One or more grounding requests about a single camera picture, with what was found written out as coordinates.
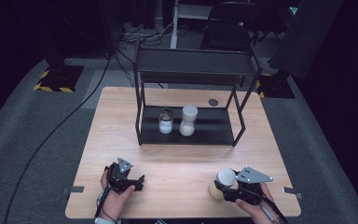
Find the right hand-held gripper black cable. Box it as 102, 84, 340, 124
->
259, 189, 290, 224

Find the black metal two-tier rack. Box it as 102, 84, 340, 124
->
132, 38, 264, 147

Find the black stand pole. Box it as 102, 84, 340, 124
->
101, 0, 119, 57

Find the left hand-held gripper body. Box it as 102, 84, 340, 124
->
106, 157, 135, 192

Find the person's right hand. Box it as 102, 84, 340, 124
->
236, 183, 282, 224

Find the white-lidded jar of yellow powder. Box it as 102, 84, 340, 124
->
207, 167, 237, 202

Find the left hand-held gripper black cable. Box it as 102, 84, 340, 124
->
94, 186, 111, 218

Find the black chair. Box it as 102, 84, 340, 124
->
200, 1, 260, 52

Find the dark grey panel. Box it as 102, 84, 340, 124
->
268, 0, 344, 80

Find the tangle of floor cables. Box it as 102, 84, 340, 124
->
117, 21, 173, 48

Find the black-yellow striped stand base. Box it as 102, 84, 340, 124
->
255, 73, 296, 100
33, 64, 85, 93

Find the white-lidded jar of white powder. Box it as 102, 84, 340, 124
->
178, 105, 199, 137

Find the glass jar with silver lid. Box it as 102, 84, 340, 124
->
158, 107, 174, 135

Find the person's left hand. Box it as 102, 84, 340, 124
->
100, 169, 136, 222

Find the white desk leg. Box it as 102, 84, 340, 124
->
170, 0, 213, 49

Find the grey tab on table edge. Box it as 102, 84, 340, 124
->
62, 185, 85, 196
282, 186, 304, 200

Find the long black floor cable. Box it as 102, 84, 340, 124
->
2, 52, 113, 224

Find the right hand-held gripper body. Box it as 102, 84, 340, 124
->
223, 166, 274, 206

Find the white wristband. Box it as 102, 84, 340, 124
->
93, 217, 116, 224

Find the hand-held gripper black cable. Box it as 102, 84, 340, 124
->
94, 186, 111, 218
259, 189, 290, 224

